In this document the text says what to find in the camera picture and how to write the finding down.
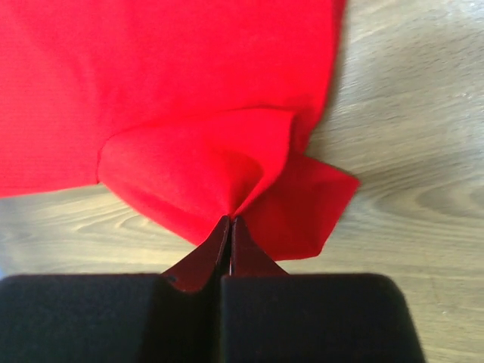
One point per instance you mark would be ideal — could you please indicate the bright red t shirt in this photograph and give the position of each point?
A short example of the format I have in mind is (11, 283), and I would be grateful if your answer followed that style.
(187, 110)

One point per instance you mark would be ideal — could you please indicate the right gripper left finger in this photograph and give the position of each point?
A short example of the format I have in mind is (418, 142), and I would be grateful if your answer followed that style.
(168, 317)

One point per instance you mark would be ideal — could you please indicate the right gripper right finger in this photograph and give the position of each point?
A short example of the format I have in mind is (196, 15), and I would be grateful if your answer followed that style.
(268, 315)

